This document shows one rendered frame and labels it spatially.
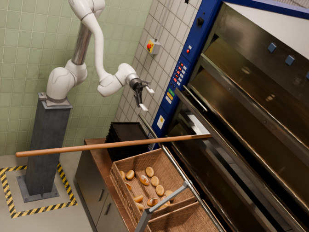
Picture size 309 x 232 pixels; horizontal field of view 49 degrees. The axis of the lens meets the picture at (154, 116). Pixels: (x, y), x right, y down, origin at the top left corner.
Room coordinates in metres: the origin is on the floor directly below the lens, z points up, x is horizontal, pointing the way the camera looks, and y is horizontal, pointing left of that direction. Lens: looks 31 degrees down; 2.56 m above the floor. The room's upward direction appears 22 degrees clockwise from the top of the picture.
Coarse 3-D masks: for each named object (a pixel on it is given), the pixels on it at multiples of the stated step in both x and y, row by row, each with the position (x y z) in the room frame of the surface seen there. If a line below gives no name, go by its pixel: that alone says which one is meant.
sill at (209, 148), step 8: (184, 120) 2.38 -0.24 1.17; (192, 128) 2.29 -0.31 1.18; (200, 144) 2.18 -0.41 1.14; (208, 144) 2.16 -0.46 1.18; (208, 152) 2.10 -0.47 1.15; (216, 152) 2.10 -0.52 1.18; (216, 160) 2.03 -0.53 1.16; (224, 160) 2.04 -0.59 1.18; (224, 168) 1.96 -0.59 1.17; (232, 176) 1.90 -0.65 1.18; (240, 184) 1.85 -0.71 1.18; (240, 192) 1.80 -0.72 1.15; (248, 192) 1.80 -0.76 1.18; (248, 200) 1.75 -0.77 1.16; (256, 200) 1.75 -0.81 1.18; (256, 208) 1.69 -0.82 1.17; (264, 208) 1.71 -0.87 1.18; (264, 216) 1.64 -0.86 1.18; (272, 216) 1.66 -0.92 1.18; (272, 224) 1.59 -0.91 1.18
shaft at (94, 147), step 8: (184, 136) 2.10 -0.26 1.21; (192, 136) 2.14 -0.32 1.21; (200, 136) 2.19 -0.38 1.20; (208, 136) 2.24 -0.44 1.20; (104, 144) 1.68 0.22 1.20; (112, 144) 1.71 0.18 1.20; (120, 144) 1.74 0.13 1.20; (128, 144) 1.78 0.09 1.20; (136, 144) 1.82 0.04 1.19; (24, 152) 1.36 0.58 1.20; (32, 152) 1.38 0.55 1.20; (40, 152) 1.41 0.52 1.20; (48, 152) 1.44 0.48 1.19; (56, 152) 1.46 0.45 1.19; (64, 152) 1.50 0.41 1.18
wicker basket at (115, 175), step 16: (128, 160) 2.18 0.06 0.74; (144, 160) 2.28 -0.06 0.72; (160, 160) 2.33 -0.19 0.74; (112, 176) 2.05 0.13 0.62; (160, 176) 2.24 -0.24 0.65; (176, 176) 2.16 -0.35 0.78; (128, 192) 1.85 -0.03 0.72; (144, 192) 2.06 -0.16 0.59; (128, 208) 1.80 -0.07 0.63; (144, 208) 1.90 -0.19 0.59; (176, 208) 1.86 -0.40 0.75
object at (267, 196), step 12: (180, 96) 2.28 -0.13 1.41; (216, 120) 2.17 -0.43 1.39; (228, 132) 2.08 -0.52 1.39; (240, 144) 1.99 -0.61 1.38; (240, 156) 1.83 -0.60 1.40; (252, 156) 1.91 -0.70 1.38; (240, 168) 1.71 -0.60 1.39; (252, 168) 1.75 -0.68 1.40; (252, 180) 1.63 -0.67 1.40; (264, 180) 1.68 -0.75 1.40; (264, 192) 1.56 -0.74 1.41; (276, 192) 1.61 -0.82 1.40; (276, 204) 1.49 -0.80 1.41; (288, 204) 1.55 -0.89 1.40; (300, 216) 1.49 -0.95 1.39
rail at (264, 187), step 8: (176, 88) 2.34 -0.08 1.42; (184, 96) 2.26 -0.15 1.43; (192, 104) 2.18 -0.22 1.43; (224, 144) 1.86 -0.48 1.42; (232, 152) 1.80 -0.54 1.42; (240, 160) 1.74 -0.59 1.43; (248, 168) 1.69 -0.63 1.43; (256, 176) 1.64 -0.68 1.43; (264, 184) 1.60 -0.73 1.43; (280, 208) 1.47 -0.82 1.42; (288, 216) 1.42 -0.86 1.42; (296, 224) 1.38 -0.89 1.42
